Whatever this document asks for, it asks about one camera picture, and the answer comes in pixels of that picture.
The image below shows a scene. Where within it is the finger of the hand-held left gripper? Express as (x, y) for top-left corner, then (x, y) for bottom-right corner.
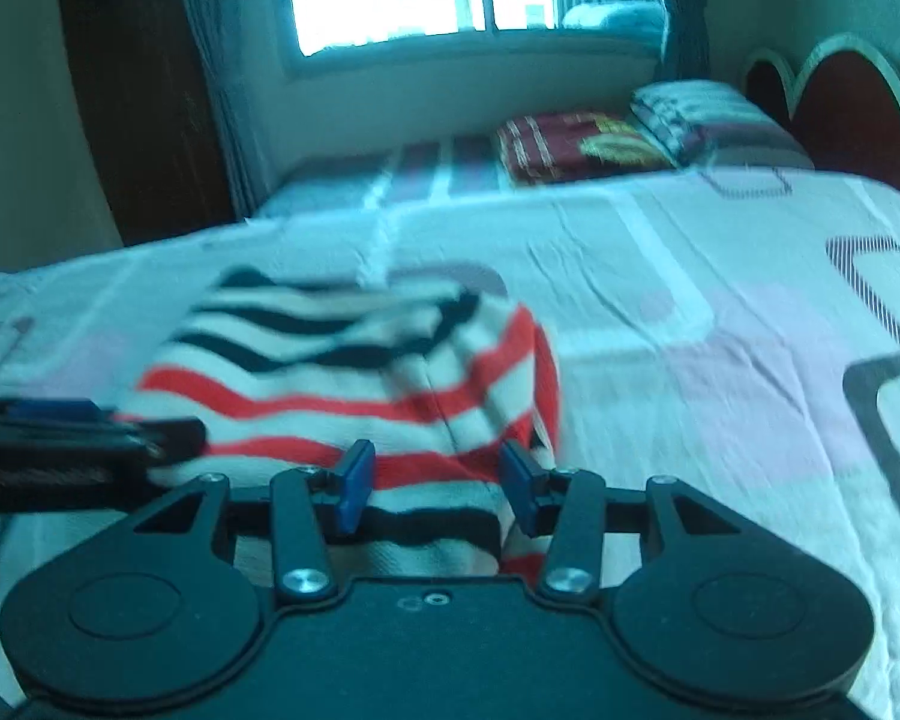
(0, 393), (117, 427)
(0, 417), (209, 466)

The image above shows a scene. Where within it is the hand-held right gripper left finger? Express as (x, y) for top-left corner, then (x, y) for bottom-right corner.
(130, 438), (377, 606)

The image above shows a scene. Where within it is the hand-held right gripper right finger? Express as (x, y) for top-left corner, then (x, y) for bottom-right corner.
(498, 440), (752, 606)

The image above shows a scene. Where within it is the striped knit sweater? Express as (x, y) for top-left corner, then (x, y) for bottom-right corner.
(115, 265), (565, 595)

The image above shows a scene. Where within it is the bed with patterned sheet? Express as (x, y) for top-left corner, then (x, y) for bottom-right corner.
(0, 163), (900, 720)

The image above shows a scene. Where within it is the striped purple mattress sheet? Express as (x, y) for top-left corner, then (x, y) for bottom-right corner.
(257, 130), (516, 220)

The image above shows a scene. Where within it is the dark wooden door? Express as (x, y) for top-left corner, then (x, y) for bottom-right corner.
(55, 0), (235, 248)

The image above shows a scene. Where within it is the folded maroon printed blanket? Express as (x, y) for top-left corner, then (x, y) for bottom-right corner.
(497, 111), (677, 186)

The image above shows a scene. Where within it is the blue-grey curtain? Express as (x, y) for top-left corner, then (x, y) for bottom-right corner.
(171, 0), (262, 224)
(643, 0), (715, 85)

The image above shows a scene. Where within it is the striped pillow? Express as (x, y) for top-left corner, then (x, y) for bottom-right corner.
(629, 79), (816, 170)

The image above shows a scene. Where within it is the light blue bundled duvet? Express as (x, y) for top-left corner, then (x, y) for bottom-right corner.
(560, 1), (666, 44)

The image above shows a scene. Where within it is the red scalloped headboard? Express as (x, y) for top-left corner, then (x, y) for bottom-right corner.
(742, 31), (900, 220)

